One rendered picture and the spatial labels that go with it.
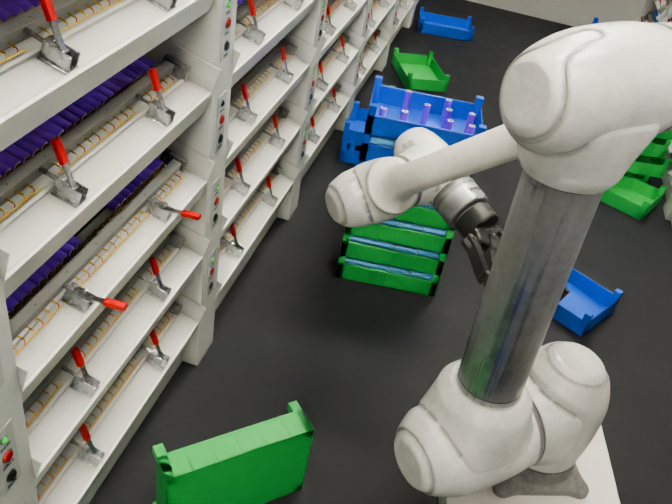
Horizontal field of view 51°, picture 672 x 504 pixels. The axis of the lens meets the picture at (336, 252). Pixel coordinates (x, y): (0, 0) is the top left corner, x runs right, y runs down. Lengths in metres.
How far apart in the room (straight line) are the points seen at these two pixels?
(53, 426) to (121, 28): 0.63
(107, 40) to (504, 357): 0.69
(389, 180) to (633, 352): 1.21
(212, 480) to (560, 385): 0.66
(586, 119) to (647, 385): 1.44
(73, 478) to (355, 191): 0.72
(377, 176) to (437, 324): 0.88
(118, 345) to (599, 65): 0.94
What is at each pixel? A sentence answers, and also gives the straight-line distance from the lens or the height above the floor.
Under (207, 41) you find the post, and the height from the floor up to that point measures 0.82.
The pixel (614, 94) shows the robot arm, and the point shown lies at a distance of 0.80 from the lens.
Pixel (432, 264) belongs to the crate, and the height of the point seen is 0.12.
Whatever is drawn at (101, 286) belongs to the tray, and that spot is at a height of 0.54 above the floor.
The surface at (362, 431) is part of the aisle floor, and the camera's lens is 1.72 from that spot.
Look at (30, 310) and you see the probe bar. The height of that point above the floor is 0.58.
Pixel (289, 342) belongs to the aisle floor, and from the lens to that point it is 1.88.
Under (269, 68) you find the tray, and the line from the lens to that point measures 1.93.
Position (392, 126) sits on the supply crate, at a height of 0.52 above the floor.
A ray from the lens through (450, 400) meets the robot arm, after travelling 1.11.
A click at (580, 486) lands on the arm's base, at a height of 0.27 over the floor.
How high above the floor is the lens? 1.32
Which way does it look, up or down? 37 degrees down
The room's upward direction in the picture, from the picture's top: 11 degrees clockwise
